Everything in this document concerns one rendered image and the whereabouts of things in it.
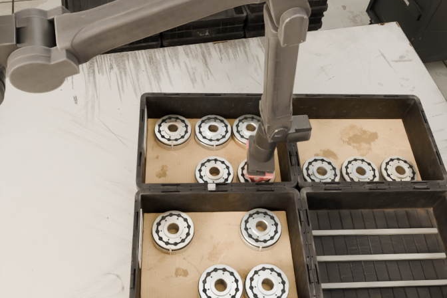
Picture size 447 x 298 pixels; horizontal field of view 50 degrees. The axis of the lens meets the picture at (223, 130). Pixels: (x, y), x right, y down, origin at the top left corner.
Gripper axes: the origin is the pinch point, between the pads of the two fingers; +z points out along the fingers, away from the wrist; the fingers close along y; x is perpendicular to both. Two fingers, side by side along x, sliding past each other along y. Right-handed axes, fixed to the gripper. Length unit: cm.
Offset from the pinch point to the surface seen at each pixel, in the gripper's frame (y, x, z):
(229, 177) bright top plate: -1.9, 6.8, 1.1
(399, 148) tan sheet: 13.4, -43.2, 2.1
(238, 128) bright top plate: 14.1, 4.5, 1.0
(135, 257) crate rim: -27.6, 27.7, -4.7
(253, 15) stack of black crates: 106, -7, 38
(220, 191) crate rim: -9.2, 9.5, -4.2
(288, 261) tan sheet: -22.5, -8.7, 3.7
